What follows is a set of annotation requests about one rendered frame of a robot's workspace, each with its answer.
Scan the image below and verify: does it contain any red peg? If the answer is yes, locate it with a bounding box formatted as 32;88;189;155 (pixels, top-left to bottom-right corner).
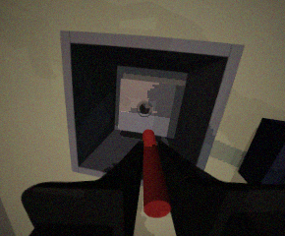
142;129;171;218

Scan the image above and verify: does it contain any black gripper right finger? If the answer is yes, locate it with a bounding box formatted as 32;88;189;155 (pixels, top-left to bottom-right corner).
157;142;285;236

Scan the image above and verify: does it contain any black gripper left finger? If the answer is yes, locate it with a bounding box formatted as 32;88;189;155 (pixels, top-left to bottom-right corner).
22;141;143;236

